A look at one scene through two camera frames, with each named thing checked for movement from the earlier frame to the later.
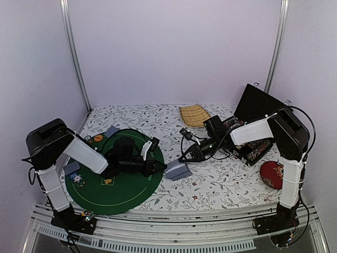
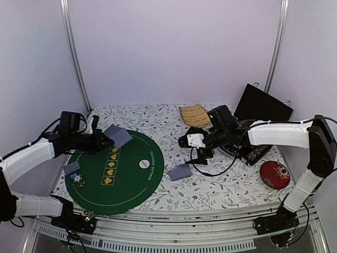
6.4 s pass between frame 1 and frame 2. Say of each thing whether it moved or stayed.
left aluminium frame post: stayed
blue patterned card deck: moved
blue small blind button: stayed
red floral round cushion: stayed
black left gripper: moved
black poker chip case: stayed
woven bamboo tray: stayed
